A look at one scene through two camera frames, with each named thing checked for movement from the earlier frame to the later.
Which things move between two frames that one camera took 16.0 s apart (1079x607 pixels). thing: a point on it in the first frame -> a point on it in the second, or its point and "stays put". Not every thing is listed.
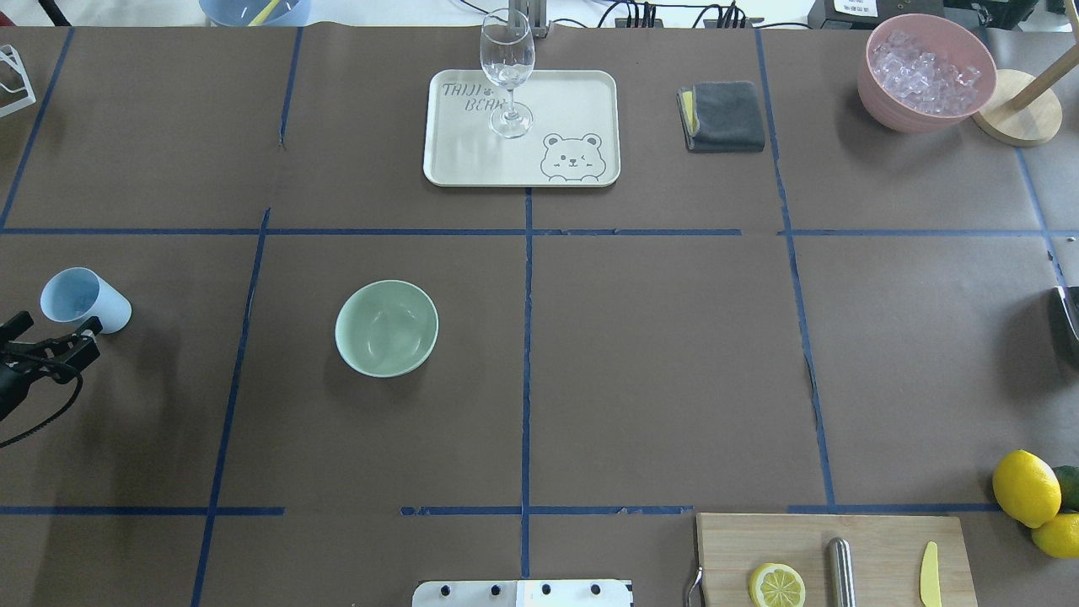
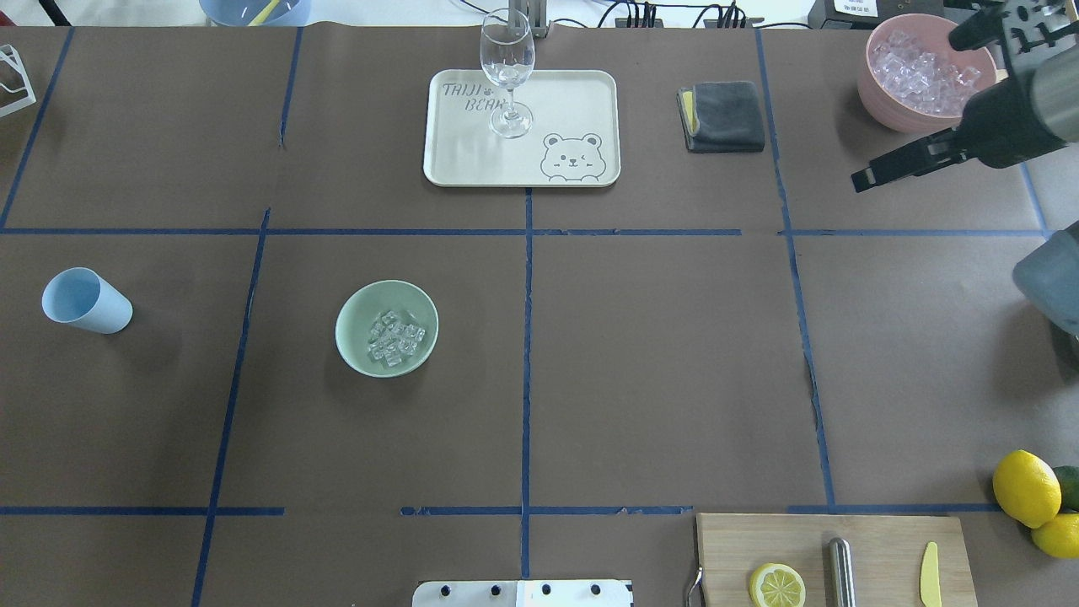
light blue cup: [77, 294] stays put
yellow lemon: [1027, 488] stays put
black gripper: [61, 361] -> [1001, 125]
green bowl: [386, 329] stays put
